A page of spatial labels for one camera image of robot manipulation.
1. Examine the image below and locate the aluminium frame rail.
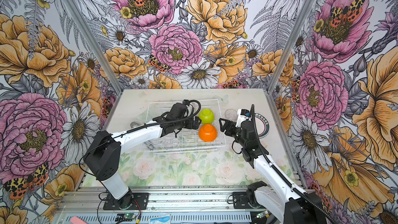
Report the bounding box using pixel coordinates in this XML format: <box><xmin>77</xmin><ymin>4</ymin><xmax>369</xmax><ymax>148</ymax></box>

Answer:
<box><xmin>52</xmin><ymin>186</ymin><xmax>280</xmax><ymax>224</ymax></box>

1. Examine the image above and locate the grey metal cylinder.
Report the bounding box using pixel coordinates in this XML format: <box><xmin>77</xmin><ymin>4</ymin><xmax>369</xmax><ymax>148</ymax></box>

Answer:
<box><xmin>130</xmin><ymin>121</ymin><xmax>141</xmax><ymax>129</ymax></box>

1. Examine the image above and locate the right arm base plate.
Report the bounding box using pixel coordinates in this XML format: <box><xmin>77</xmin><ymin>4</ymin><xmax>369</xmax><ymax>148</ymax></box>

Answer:
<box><xmin>232</xmin><ymin>192</ymin><xmax>266</xmax><ymax>209</ymax></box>

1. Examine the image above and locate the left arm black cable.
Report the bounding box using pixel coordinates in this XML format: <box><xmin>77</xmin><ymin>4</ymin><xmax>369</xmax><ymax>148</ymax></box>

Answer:
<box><xmin>78</xmin><ymin>99</ymin><xmax>202</xmax><ymax>178</ymax></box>

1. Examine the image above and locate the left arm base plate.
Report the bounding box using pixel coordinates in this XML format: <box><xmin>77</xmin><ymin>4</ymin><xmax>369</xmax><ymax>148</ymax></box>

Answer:
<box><xmin>103</xmin><ymin>192</ymin><xmax>149</xmax><ymax>211</ymax></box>

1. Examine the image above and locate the clear glass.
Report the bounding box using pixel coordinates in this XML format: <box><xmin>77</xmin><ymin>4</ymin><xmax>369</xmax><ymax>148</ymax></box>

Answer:
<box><xmin>224</xmin><ymin>109</ymin><xmax>238</xmax><ymax>122</ymax></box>

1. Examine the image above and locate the orange bowl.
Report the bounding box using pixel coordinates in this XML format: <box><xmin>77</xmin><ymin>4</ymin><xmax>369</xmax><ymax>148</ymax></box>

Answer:
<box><xmin>198</xmin><ymin>124</ymin><xmax>218</xmax><ymax>142</ymax></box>

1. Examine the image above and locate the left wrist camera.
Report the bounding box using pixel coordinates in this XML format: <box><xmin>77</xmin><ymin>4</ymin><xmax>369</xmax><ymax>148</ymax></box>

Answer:
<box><xmin>182</xmin><ymin>100</ymin><xmax>190</xmax><ymax>106</ymax></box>

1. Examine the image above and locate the pink object front edge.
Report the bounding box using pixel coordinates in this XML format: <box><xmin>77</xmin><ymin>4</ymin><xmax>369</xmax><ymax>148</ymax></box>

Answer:
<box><xmin>69</xmin><ymin>216</ymin><xmax>87</xmax><ymax>224</ymax></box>

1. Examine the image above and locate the pink wooden plate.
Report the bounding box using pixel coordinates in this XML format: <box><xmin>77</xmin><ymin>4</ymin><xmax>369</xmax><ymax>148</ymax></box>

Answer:
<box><xmin>255</xmin><ymin>113</ymin><xmax>270</xmax><ymax>139</ymax></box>

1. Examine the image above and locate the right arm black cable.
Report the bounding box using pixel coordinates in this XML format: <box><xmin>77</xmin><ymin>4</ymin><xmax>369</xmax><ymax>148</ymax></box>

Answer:
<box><xmin>249</xmin><ymin>104</ymin><xmax>340</xmax><ymax>224</ymax></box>

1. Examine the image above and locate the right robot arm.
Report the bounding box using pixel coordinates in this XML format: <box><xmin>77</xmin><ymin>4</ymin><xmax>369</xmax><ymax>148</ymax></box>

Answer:
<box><xmin>219</xmin><ymin>117</ymin><xmax>328</xmax><ymax>224</ymax></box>

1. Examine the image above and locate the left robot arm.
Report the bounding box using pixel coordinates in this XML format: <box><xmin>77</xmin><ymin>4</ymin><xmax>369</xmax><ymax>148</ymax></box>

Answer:
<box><xmin>83</xmin><ymin>100</ymin><xmax>202</xmax><ymax>200</ymax></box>

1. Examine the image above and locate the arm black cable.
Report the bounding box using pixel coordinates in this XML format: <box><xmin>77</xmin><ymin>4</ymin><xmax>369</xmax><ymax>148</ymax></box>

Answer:
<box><xmin>249</xmin><ymin>104</ymin><xmax>340</xmax><ymax>224</ymax></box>
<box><xmin>78</xmin><ymin>99</ymin><xmax>202</xmax><ymax>178</ymax></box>

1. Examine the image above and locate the lime green bowl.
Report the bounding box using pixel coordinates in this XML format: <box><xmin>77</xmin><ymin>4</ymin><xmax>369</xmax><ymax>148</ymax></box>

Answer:
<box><xmin>198</xmin><ymin>108</ymin><xmax>215</xmax><ymax>124</ymax></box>

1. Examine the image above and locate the small circuit board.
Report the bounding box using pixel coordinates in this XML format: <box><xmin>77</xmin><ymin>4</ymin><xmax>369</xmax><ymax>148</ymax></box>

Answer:
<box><xmin>115</xmin><ymin>213</ymin><xmax>139</xmax><ymax>224</ymax></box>

